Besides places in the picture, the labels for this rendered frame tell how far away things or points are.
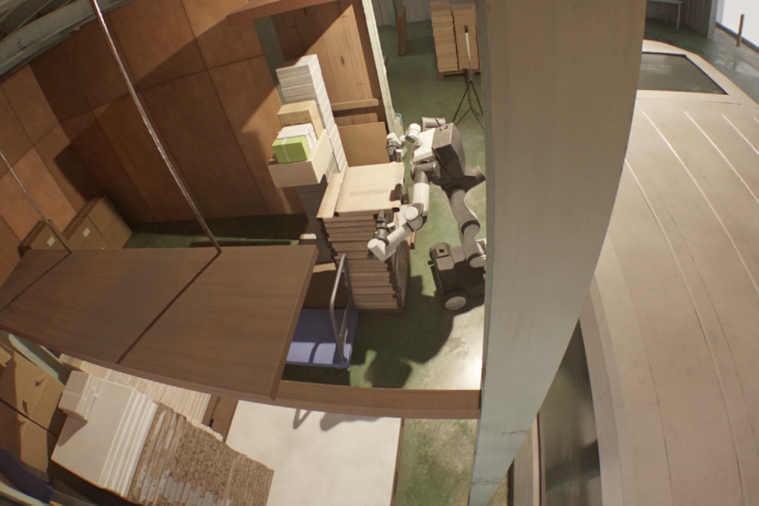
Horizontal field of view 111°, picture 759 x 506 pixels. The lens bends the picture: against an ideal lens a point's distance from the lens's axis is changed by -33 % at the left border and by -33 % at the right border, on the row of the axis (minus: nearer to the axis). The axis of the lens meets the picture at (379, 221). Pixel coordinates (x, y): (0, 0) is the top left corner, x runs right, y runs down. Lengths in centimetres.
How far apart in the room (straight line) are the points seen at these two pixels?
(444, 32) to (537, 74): 630
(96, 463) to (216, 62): 317
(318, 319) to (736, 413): 275
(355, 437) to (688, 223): 223
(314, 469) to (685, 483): 225
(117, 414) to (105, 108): 376
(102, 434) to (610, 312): 175
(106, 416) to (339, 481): 148
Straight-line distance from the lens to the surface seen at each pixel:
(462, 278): 309
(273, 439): 285
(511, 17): 24
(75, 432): 188
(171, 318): 103
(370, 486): 257
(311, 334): 300
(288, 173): 282
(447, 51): 664
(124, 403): 172
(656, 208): 117
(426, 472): 264
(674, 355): 90
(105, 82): 468
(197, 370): 89
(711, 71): 260
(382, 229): 217
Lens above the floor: 258
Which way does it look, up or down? 41 degrees down
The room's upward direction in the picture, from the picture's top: 14 degrees counter-clockwise
